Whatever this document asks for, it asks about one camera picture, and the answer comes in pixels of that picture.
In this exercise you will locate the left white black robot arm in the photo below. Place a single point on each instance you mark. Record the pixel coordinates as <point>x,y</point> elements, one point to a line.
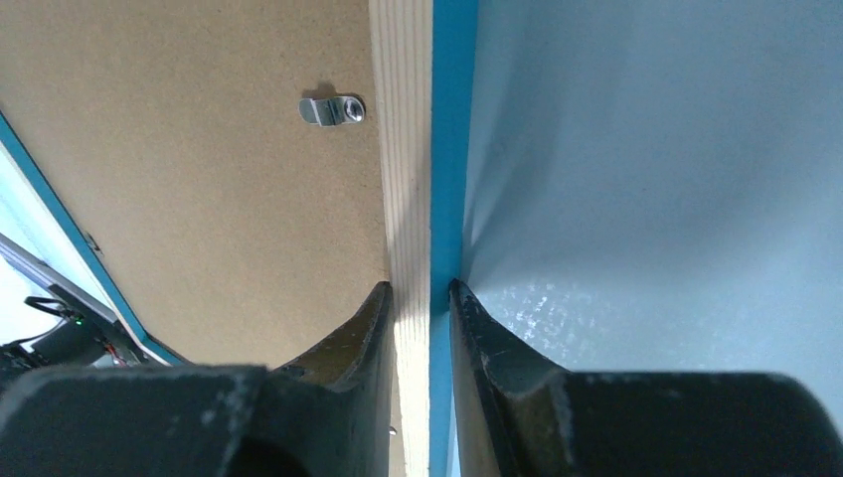
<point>81,337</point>

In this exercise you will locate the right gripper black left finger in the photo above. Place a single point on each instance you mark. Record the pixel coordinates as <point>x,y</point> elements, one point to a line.
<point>325,413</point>

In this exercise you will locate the wooden picture frame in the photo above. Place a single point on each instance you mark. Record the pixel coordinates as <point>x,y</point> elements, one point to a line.
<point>408,197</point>

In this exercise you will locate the brown cardboard backing board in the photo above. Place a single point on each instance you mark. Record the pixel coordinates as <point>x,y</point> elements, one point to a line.
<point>218,166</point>

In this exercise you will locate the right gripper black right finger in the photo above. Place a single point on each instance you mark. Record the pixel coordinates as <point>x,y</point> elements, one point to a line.
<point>520,414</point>

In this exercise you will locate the aluminium rail front frame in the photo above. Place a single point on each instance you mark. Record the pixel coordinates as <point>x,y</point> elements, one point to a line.
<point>52,281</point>

